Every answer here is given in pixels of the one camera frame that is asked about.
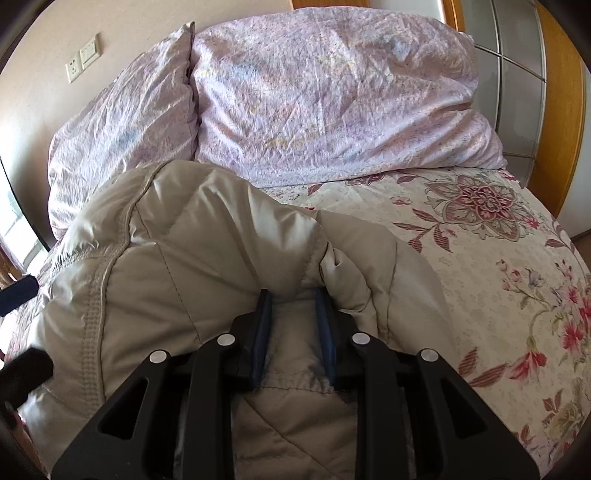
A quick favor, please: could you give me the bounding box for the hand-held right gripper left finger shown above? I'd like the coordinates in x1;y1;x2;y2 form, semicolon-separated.
52;288;274;480

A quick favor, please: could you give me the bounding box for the cream puffer jacket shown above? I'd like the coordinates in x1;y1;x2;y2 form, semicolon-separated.
9;159;462;480

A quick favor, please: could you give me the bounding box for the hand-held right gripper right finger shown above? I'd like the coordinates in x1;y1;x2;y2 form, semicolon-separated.
315;290;539;480

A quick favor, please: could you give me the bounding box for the wooden headboard with frosted panel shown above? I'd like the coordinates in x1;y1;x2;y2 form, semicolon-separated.
291;0;588;219

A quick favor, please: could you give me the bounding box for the floral bed sheet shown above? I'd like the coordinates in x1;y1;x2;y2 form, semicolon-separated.
0;166;591;480

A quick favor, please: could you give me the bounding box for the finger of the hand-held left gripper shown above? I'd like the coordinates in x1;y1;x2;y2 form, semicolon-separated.
0;274;38;319
0;347;55;411

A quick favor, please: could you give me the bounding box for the lilac crinkled pillow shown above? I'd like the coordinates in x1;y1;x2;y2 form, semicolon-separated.
47;23;202;241
190;6;508;188

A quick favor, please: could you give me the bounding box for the white wall switch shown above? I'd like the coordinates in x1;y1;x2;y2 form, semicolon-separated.
79;34;102;64

